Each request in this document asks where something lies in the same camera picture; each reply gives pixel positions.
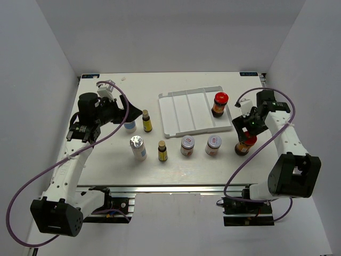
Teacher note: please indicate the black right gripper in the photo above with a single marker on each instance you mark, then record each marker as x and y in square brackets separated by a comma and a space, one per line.
[241, 122]

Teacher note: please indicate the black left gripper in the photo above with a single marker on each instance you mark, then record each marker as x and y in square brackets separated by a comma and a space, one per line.
[120, 114]

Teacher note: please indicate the white-lid sauce jar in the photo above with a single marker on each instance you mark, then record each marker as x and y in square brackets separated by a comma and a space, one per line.
[187, 145]
[214, 142]

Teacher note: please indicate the red-lid chili sauce jar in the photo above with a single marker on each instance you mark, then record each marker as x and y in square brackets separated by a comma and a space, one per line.
[220, 101]

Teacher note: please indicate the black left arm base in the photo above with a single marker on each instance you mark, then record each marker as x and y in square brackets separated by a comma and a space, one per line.
[116, 208]

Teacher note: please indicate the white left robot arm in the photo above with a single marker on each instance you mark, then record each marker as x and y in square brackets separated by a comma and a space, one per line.
[62, 210]

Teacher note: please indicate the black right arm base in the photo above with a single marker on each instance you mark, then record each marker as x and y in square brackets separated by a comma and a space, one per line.
[245, 214]

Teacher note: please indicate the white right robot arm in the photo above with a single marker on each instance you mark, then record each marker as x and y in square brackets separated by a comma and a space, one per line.
[295, 173]

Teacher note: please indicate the silver-lid salt jar rear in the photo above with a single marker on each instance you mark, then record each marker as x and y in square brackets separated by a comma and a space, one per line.
[130, 127]

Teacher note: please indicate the silver-lid salt jar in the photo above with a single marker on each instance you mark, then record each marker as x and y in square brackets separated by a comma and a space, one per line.
[130, 127]
[138, 147]

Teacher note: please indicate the yellow bottle rear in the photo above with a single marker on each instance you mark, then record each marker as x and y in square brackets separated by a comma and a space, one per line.
[147, 125]

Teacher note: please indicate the yellow bottle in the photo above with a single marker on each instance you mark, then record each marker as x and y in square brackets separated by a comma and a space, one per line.
[162, 151]
[147, 125]

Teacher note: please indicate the silver-lid salt jar front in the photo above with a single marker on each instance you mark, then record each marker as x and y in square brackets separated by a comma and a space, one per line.
[138, 147]

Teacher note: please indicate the yellow bottle front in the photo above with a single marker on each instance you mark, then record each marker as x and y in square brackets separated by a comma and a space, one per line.
[162, 151]

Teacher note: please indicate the white divided organizer tray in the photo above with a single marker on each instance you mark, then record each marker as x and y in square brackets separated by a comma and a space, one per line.
[189, 112]

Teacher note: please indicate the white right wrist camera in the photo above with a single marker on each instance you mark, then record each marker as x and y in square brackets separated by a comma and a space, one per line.
[245, 106]

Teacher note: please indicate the aluminium table rail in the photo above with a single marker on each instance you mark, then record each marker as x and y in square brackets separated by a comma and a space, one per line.
[134, 189]

